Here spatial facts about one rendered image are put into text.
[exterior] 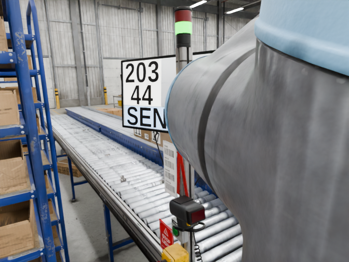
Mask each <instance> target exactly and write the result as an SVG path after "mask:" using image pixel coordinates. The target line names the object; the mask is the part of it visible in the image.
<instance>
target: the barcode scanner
mask: <svg viewBox="0 0 349 262"><path fill-rule="evenodd" d="M169 208H170V213H171V214H172V215H174V216H175V217H176V219H177V225H176V226H174V229H176V230H179V231H182V232H184V231H185V229H192V228H193V227H194V226H193V225H194V224H196V223H198V222H200V221H203V220H205V219H206V215H205V207H204V206H203V205H201V204H200V203H198V202H196V201H193V199H192V198H189V197H188V196H185V195H183V196H180V197H178V198H175V199H172V200H171V201H170V202H169Z"/></svg>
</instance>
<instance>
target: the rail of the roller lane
mask: <svg viewBox="0 0 349 262"><path fill-rule="evenodd" d="M52 132H53V135H54V136H55V137H56V139H57V140H58V141H59V142H60V143H61V145H62V146H63V147H64V146H66V149H67V150H66V149H65V150H66V151H67V152H68V154H69V155H70V156H71V157H72V159H73V160H74V161H75V162H76V164H77V165H78V166H79V167H80V168H81V170H82V171H83V172H84V173H85V174H86V176H87V177H88V178H89V179H90V181H91V182H92V183H93V184H94V186H95V187H96V188H97V189H98V190H99V192H100V193H101V194H102V195H103V196H104V198H105V199H106V200H107V201H108V203H109V204H110V205H111V207H113V209H114V210H115V211H116V212H117V214H118V215H119V216H120V218H121V219H122V220H123V221H124V223H125V224H126V225H127V226H128V227H129V229H130V230H131V231H132V232H133V233H134V235H135V236H136V237H137V238H138V240H139V241H140V242H141V243H142V244H143V246H144V247H145V248H146V249H147V251H148V252H149V253H150V254H151V255H152V257H153V258H154V259H155V260H156V262H157V261H161V260H162V250H163V249H162V248H161V247H160V239H159V238H158V237H157V236H156V235H155V234H154V233H153V232H152V231H151V230H150V229H149V228H148V227H147V226H146V225H145V224H144V222H143V221H142V220H141V219H140V218H139V217H138V216H137V215H136V214H135V213H134V212H133V211H132V210H131V209H130V208H129V207H128V206H127V205H126V204H125V203H124V201H123V200H122V199H121V198H120V197H119V196H118V195H117V194H116V193H115V192H114V191H113V190H112V189H111V188H110V187H109V186H108V185H107V184H106V183H105V182H104V181H103V179H102V178H101V177H100V176H99V175H98V174H97V173H96V172H95V171H94V170H93V169H92V168H91V167H90V166H89V165H88V164H87V163H86V162H85V161H84V160H83V159H82V157H81V156H80V155H79V154H78V153H77V152H76V151H75V150H74V149H73V148H72V147H71V146H70V145H69V144H68V143H67V142H66V141H65V140H64V139H63V138H62V136H61V135H60V134H59V133H58V132H57V131H56V130H55V129H54V128H53V127H52ZM64 148H65V147H64ZM81 165H82V166H83V168H84V169H85V171H84V170H83V169H82V167H81Z"/></svg>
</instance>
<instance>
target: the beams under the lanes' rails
mask: <svg viewBox="0 0 349 262"><path fill-rule="evenodd" d="M54 138H55V139H56V137H55V136H54ZM56 141H57V142H58V143H59V144H60V146H61V147H62V148H63V149H64V151H65V152H66V153H67V155H68V156H69V157H70V158H71V159H72V157H71V156H70V155H69V154H68V152H67V151H66V150H65V148H64V147H63V146H62V145H61V143H60V142H59V141H58V140H57V139H56ZM72 161H73V162H74V163H75V165H76V166H77V167H78V168H79V170H80V171H81V172H82V173H83V175H84V176H85V177H86V178H87V180H88V181H89V182H90V183H91V185H92V186H93V187H94V188H95V190H96V191H97V192H98V194H99V195H100V197H101V198H102V199H103V201H104V202H105V203H106V204H107V205H108V206H109V208H110V209H111V210H112V211H113V213H114V214H115V215H116V217H117V218H118V219H119V220H120V221H121V223H122V224H123V225H124V227H125V228H126V229H127V230H128V232H129V233H130V234H131V235H132V237H133V238H134V239H135V240H136V242H137V243H138V244H139V245H140V247H141V248H142V249H143V250H144V252H145V253H146V254H147V256H148V257H149V258H150V260H151V261H152V262H156V260H155V259H154V258H153V257H152V255H151V254H150V253H149V252H148V251H147V249H146V248H145V247H144V246H143V244H142V243H141V242H140V241H139V240H138V238H137V237H136V236H135V235H134V233H133V232H132V231H131V230H130V229H129V227H128V226H127V225H126V224H125V223H124V221H123V220H122V219H121V218H120V216H119V215H118V214H117V212H116V211H115V210H114V209H113V207H111V205H110V204H109V203H108V201H107V200H106V199H105V198H104V196H103V195H102V194H101V193H100V192H99V190H98V189H97V188H96V187H95V186H94V184H93V183H92V182H91V181H90V179H89V178H88V177H87V176H86V174H85V173H84V172H83V171H82V170H81V168H80V167H79V166H78V165H77V164H76V162H75V161H74V160H73V159H72Z"/></svg>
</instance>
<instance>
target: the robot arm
mask: <svg viewBox="0 0 349 262"><path fill-rule="evenodd" d="M165 121H166V126H167V129H168V133H169V136H170V138H171V141H172V143H173V145H174V146H175V148H176V149H177V151H178V152H179V153H180V155H181V156H182V157H183V158H184V159H185V160H187V161H188V162H189V163H190V165H191V166H192V167H193V168H194V169H195V170H196V172H197V173H198V174H199V175H200V177H201V178H202V179H203V180H204V182H205V183H206V184H207V185H208V186H209V187H210V189H211V190H212V191H213V192H214V193H215V194H216V195H217V197H218V198H219V199H220V200H221V201H222V202H223V203H224V205H225V206H226V207H227V208H228V209H229V210H230V211H231V212H232V214H233V215H234V216H235V217H236V218H237V220H238V222H239V224H240V228H241V232H242V236H243V250H242V258H241V262H349V0H262V1H261V8H260V13H259V14H258V15H257V16H256V17H255V18H254V19H252V20H251V21H250V22H248V23H247V24H246V25H245V26H244V27H243V28H242V29H240V30H239V31H238V32H237V33H236V34H235V35H233V36H232V37H231V38H230V39H229V40H228V41H226V42H225V43H224V44H223V45H222V46H220V47H219V48H218V49H217V50H216V51H214V52H213V53H212V54H210V55H207V56H202V57H199V58H197V59H195V60H193V61H191V62H190V63H188V64H187V65H186V66H185V67H184V68H183V69H182V70H181V71H180V72H179V73H178V74H177V75H176V77H175V78H174V79H173V81H172V83H171V85H170V86H169V89H168V91H167V95H166V100H165Z"/></svg>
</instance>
